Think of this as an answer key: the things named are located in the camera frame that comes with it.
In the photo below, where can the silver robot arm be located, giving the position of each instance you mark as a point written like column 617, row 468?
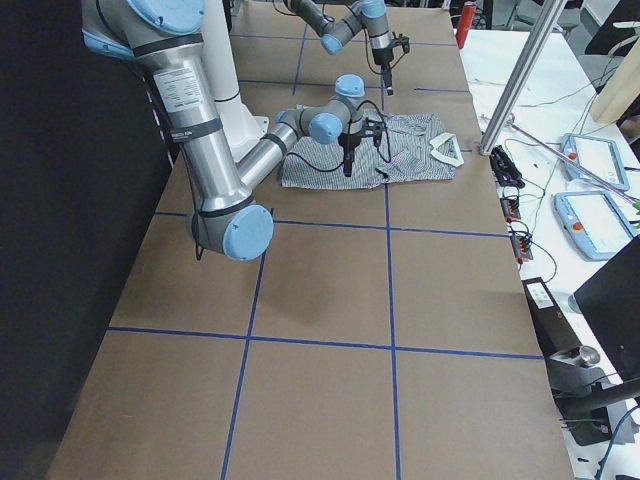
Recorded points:
column 183, row 48
column 366, row 17

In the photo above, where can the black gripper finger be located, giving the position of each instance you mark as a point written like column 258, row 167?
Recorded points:
column 387, row 79
column 347, row 163

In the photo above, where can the navy white striped polo shirt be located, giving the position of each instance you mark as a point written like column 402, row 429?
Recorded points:
column 417, row 148

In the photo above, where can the orange black connector block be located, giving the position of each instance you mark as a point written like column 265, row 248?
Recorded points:
column 519, row 233

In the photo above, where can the black power strip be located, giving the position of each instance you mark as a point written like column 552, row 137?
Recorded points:
column 504, row 169

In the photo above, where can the aluminium frame post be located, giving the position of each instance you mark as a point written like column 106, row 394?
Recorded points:
column 527, row 59

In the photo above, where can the upper blue teach pendant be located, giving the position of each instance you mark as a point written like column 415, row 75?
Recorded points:
column 598, row 155

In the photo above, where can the blue teach pendant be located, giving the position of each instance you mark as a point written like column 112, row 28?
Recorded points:
column 594, row 223
column 598, row 155

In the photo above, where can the wooden beam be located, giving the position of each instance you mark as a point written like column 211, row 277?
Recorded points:
column 622, row 88

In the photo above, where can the black monitor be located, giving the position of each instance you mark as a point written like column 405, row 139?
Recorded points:
column 609, row 302

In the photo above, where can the lower blue teach pendant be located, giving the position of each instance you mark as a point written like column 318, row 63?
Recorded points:
column 594, row 223

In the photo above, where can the black monitor stand clamp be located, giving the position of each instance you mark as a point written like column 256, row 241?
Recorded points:
column 590, row 404

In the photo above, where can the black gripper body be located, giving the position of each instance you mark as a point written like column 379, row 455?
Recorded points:
column 348, row 142
column 380, row 56

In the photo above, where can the black box with label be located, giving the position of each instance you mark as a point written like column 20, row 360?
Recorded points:
column 553, row 331

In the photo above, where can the red cylinder bottle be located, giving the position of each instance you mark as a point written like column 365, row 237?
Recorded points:
column 465, row 23

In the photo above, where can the brown paper table cover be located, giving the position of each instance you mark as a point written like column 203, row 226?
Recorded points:
column 384, row 334

